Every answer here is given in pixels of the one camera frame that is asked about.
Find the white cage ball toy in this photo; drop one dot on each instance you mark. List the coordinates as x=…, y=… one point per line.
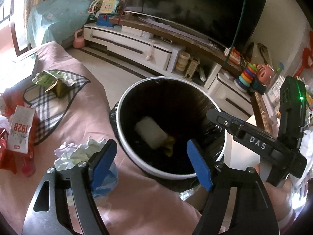
x=94, y=8

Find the crumpled green drink carton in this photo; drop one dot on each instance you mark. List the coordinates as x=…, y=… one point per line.
x=52, y=84

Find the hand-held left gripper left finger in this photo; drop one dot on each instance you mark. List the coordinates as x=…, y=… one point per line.
x=104, y=164

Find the clear plastic sheet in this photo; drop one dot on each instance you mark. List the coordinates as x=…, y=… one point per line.
x=188, y=193

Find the white remote control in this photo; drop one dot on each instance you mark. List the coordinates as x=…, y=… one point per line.
x=202, y=74

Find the colourful toy cash register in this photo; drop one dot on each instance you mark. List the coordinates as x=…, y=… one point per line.
x=107, y=7

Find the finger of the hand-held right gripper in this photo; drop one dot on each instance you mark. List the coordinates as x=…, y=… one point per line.
x=220, y=118

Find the yellow crumpled wrapper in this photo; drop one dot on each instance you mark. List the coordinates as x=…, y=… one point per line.
x=170, y=143

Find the red brown window frame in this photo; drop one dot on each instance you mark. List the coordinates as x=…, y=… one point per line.
x=18, y=41

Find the teal cloth cover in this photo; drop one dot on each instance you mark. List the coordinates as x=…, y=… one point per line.
x=56, y=17

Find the plaid cloth bib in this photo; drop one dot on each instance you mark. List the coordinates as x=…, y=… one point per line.
x=61, y=102

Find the pink pig toy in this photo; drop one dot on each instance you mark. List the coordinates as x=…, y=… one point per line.
x=265, y=72

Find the colourful xylophone toy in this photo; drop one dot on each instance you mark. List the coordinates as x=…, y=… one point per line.
x=234, y=55

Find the person's right hand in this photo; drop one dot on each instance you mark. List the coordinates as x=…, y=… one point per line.
x=278, y=195

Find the white television cabinet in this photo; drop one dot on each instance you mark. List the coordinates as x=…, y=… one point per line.
x=137, y=45

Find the black flat television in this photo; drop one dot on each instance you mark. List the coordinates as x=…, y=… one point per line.
x=195, y=9

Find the green thin hoop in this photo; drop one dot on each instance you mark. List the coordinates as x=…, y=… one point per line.
x=242, y=7

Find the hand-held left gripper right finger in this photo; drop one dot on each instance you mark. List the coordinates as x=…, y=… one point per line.
x=198, y=164

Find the stack of yellow containers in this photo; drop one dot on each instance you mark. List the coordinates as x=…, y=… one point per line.
x=183, y=61

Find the black bin liner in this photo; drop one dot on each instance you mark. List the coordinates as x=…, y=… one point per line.
x=181, y=102

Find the red paper wall decoration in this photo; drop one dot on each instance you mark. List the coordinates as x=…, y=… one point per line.
x=305, y=58

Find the white tissue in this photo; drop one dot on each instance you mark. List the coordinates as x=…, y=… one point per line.
x=73, y=151

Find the white rimmed round trash bin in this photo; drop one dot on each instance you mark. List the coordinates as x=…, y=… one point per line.
x=146, y=170

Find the brown wooden post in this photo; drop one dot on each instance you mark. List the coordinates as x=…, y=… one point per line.
x=261, y=110

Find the wooden slatted toy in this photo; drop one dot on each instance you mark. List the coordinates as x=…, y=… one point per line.
x=192, y=68

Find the red and white carton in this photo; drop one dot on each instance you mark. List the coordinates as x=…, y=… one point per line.
x=22, y=129

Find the pink kettlebell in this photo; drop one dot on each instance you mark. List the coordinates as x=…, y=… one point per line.
x=78, y=41

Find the white flat box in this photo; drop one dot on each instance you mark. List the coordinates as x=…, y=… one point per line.
x=132, y=31

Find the pink blanket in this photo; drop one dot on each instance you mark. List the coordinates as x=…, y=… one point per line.
x=85, y=117

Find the red orange snack wrapper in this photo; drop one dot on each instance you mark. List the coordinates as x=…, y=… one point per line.
x=7, y=159

